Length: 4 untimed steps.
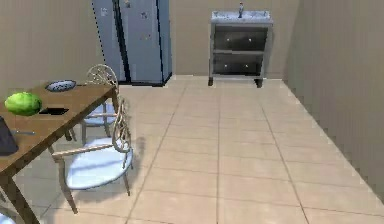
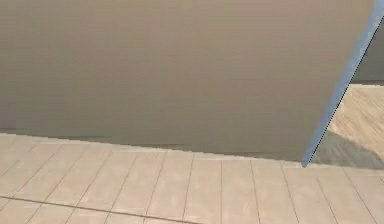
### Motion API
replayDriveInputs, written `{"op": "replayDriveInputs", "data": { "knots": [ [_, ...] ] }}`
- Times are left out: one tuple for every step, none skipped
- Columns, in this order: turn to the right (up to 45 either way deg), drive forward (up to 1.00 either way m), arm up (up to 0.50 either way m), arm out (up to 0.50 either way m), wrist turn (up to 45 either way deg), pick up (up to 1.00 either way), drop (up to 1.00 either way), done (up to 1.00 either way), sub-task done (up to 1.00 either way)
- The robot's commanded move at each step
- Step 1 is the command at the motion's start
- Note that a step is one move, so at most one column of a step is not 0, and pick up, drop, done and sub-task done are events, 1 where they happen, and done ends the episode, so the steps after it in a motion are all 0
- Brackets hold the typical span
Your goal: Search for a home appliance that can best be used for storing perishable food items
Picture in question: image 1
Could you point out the grey sink cabinet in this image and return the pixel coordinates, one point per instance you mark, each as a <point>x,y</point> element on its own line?
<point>240,50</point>

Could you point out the grey blue fridge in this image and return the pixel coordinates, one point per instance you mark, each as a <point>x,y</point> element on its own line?
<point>141,40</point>

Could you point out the white seat wooden chair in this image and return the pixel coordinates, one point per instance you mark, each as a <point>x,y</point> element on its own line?
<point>100,163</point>
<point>100,100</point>

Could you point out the grey sink tap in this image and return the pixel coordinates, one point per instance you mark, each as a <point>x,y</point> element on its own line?
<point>240,9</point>

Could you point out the brown wooden table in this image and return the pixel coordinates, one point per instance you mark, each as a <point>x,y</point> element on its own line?
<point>66,113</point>

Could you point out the blue patterned plate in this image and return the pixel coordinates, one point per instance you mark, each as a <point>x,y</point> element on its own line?
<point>60,85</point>

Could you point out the black flat phone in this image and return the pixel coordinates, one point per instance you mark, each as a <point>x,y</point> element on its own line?
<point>54,111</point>

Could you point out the green lettuce head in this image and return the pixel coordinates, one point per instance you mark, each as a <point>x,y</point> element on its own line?
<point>23,104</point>

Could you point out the grey table knife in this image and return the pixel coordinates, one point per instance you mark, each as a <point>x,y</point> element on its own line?
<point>23,132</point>

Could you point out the dark grey laptop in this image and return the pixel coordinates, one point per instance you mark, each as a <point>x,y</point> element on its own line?
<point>6,140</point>

